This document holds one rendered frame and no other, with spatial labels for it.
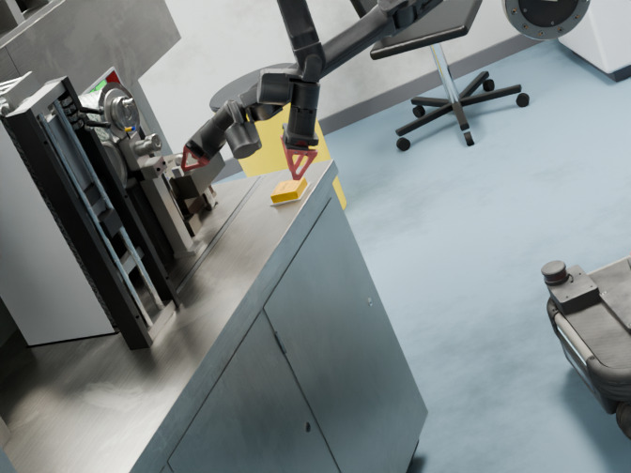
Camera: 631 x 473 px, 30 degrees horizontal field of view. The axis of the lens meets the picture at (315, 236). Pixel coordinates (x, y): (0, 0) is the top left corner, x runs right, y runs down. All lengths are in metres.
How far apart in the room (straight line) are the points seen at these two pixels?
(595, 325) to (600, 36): 2.12
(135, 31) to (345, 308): 1.05
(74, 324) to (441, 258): 1.94
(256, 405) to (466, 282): 1.68
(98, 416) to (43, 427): 0.12
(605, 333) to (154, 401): 1.32
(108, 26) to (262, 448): 1.36
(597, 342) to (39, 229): 1.42
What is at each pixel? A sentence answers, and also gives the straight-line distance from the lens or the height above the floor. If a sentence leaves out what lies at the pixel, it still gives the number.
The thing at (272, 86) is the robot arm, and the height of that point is 1.24.
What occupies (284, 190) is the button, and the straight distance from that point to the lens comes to 2.76.
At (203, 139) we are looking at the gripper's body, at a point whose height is 1.13.
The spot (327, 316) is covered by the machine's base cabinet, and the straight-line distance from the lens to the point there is 2.79.
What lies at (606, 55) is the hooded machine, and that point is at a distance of 5.07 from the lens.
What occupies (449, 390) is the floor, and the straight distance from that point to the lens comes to 3.51.
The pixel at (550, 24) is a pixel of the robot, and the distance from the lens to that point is 2.71.
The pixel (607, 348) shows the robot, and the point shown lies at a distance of 3.03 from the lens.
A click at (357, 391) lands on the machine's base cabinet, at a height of 0.42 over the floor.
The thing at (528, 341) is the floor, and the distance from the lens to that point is 3.60.
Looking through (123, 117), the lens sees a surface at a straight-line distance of 2.65.
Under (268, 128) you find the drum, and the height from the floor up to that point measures 0.49.
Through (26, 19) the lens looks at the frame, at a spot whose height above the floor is 1.46.
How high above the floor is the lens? 1.92
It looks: 24 degrees down
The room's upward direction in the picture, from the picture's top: 24 degrees counter-clockwise
